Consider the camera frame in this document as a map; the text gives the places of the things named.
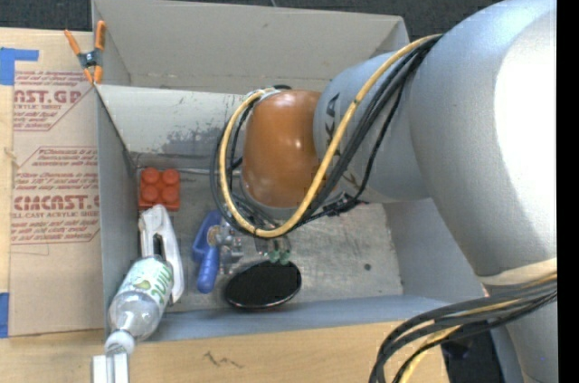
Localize blue plastic tool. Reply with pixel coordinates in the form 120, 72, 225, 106
191, 209, 225, 295

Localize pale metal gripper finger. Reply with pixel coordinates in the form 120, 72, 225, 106
217, 244, 245, 275
207, 224, 237, 247

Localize clear plastic bottle green label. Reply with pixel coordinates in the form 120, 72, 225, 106
104, 255, 176, 356

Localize black oval disc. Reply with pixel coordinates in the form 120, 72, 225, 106
223, 260, 303, 311

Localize white spray bottle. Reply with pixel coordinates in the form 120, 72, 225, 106
137, 204, 186, 306

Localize red toy brick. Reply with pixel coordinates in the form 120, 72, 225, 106
138, 167, 182, 212

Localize grey metal bin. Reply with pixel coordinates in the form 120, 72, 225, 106
90, 0, 490, 344

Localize brown cardboard board red print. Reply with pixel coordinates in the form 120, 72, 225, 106
0, 26, 108, 340

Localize black cylinder on white bracket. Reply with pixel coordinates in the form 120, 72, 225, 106
323, 194, 368, 217

